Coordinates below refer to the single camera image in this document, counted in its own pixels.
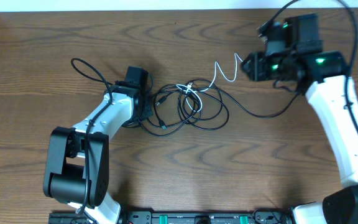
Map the black usb cable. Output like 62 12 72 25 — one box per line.
137 78 301 138

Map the white usb cable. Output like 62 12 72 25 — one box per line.
175 52 244 113

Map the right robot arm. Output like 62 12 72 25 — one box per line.
241 14 358 223

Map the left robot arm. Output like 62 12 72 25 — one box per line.
43 67 149 223

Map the left camera cable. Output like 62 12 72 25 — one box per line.
70 57 117 218

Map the camera cable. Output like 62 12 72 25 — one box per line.
259 0 358 170
70 57 117 218

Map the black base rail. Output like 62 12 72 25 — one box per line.
47 210 295 224

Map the right camera cable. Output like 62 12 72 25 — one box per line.
259 0 358 170

